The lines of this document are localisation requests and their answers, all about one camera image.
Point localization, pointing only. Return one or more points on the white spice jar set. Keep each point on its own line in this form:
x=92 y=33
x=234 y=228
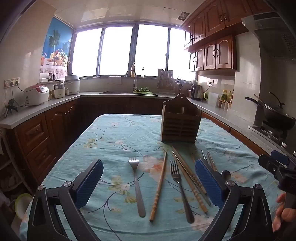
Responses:
x=223 y=105

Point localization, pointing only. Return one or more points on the white food processor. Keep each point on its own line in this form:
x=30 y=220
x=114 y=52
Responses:
x=60 y=90

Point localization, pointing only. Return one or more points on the black wok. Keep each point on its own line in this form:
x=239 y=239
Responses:
x=277 y=118

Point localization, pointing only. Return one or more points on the person's right hand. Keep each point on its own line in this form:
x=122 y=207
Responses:
x=283 y=217

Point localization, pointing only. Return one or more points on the green vegetable basket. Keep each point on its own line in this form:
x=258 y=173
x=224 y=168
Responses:
x=144 y=92

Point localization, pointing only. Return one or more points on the steel spoon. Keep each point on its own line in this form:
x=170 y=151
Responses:
x=226 y=174

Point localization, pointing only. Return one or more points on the tropical fruit wall poster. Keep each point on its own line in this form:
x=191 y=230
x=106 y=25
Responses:
x=56 y=41

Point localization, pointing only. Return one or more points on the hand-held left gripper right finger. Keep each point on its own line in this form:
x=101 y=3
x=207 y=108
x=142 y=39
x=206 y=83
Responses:
x=208 y=183

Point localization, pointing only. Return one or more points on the wooden utensil holder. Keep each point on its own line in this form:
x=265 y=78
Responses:
x=180 y=125

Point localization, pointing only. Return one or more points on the wooden base cabinets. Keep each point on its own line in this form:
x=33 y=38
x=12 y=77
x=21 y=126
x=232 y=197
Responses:
x=34 y=139

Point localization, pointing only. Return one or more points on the yellow dish soap bottle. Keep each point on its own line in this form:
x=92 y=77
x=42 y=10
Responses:
x=133 y=71

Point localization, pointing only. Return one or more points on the metal chopstick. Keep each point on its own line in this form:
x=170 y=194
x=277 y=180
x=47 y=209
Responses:
x=203 y=155
x=211 y=161
x=201 y=192
x=185 y=168

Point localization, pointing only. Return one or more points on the steel fork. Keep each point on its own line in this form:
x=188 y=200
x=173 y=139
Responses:
x=182 y=192
x=138 y=192

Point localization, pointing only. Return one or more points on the dark teapot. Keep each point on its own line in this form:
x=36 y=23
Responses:
x=52 y=77

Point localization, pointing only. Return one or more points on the large kitchen window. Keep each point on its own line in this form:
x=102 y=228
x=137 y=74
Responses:
x=115 y=51

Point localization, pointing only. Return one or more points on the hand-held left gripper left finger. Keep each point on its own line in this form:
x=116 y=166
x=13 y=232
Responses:
x=92 y=183

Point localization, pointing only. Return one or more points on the steel electric kettle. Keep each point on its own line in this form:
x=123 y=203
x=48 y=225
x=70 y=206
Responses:
x=196 y=92

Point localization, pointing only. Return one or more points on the range hood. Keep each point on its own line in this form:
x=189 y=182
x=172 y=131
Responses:
x=272 y=34

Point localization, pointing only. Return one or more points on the small black tripod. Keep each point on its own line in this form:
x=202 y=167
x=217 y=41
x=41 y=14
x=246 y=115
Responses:
x=10 y=106

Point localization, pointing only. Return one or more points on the gas stove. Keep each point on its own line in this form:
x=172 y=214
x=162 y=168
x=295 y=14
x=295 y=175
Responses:
x=268 y=133

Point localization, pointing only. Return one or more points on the chrome sink faucet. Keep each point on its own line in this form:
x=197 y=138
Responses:
x=135 y=83

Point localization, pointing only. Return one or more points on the green rimmed white bowl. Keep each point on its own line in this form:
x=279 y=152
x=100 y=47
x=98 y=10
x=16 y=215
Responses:
x=23 y=206

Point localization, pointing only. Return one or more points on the teal floral tablecloth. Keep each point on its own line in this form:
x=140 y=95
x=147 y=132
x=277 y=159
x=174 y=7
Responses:
x=115 y=139

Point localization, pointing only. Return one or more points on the large steel rice cooker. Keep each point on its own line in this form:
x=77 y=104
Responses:
x=72 y=84

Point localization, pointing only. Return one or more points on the wall power outlet strip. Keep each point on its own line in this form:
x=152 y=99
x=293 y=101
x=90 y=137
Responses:
x=11 y=82

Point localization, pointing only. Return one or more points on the red and white rice cooker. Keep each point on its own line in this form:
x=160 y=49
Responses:
x=37 y=95

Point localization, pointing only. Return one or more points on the white storage rack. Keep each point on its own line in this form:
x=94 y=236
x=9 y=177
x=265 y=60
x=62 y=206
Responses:
x=13 y=162

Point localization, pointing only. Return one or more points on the black kitchen tool stand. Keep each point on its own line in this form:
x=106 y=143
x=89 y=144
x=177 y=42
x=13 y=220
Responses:
x=180 y=85

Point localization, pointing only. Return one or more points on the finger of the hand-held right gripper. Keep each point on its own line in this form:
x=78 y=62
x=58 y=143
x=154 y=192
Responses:
x=271 y=165
x=281 y=157

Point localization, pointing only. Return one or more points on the bamboo chopstick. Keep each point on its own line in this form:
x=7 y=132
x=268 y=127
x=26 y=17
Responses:
x=158 y=187
x=192 y=185

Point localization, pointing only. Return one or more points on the wooden wall cabinets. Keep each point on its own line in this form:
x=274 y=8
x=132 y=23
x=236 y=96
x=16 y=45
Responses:
x=219 y=53

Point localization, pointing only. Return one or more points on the grey kitchen countertop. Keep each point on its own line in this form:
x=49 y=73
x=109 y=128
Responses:
x=34 y=111

